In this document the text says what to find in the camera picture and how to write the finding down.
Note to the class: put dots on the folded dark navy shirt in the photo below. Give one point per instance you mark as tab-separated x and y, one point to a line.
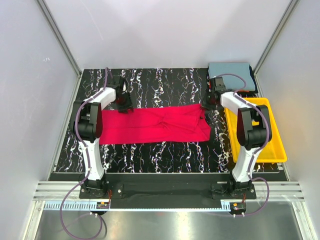
252	85

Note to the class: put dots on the red polo shirt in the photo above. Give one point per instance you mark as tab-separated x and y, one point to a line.
152	125

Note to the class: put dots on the left aluminium frame post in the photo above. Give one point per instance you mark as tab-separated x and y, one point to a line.
45	10

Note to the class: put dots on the folded grey-blue shirt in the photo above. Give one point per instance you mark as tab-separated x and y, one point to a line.
238	77

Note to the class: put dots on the right aluminium frame post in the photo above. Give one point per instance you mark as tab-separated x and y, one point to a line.
276	33

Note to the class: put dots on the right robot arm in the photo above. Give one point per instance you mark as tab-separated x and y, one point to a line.
253	131

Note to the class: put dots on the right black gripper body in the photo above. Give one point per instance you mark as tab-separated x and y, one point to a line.
206	104

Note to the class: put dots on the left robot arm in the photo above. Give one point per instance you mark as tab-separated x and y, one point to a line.
86	123

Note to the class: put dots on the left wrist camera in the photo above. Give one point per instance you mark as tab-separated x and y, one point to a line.
124	88

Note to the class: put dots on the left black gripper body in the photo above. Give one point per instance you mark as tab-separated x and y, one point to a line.
125	107

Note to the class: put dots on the yellow plastic bin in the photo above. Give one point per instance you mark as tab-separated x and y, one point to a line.
274	152

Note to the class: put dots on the slotted cable duct rail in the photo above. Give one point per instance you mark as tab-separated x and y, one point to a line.
98	206

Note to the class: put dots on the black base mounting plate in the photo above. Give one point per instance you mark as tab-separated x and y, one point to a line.
166	189

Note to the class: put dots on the aluminium frame post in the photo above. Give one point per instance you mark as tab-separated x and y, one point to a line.
45	10
276	33

